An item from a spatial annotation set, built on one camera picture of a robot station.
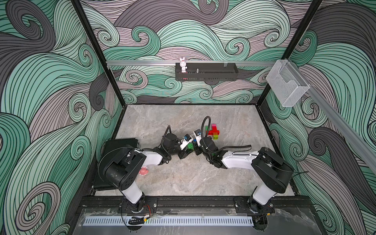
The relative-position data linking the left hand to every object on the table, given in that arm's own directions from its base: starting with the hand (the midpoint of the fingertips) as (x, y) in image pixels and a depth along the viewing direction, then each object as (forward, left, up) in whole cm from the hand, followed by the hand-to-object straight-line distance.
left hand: (190, 145), depth 89 cm
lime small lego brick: (+9, -18, -4) cm, 20 cm away
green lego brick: (-2, 0, +3) cm, 4 cm away
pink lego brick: (+21, -18, -6) cm, 28 cm away
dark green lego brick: (+19, -12, -7) cm, 24 cm away
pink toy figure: (-15, +27, -4) cm, 32 cm away
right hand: (+2, -2, 0) cm, 3 cm away
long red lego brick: (+12, -16, -4) cm, 21 cm away
